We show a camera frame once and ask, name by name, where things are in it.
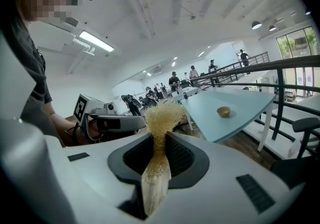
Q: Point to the blue label soda bottle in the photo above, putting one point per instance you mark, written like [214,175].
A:
[185,95]

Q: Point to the light blue white-legged table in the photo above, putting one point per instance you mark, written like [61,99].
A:
[225,123]

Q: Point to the person's left forearm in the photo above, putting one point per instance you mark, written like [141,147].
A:
[65,130]

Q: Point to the brown bowl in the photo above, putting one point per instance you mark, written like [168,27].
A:
[223,112]

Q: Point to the fluorescent ceiling light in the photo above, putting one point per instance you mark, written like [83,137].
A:
[96,41]

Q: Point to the glass entrance doors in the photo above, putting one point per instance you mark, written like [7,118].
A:
[297,51]

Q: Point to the white cloth covered table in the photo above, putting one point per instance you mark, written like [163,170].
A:
[186,91]

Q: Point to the black metal railing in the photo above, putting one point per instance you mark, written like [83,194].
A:
[280,88]

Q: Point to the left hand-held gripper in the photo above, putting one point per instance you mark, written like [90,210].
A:
[85,108]

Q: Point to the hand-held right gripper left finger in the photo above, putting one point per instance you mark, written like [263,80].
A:
[100,168]

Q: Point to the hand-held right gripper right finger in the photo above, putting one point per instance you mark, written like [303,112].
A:
[225,168]

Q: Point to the person's black clothing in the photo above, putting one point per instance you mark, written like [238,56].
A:
[27,80]

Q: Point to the person's left hand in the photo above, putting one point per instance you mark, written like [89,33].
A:
[93,129]

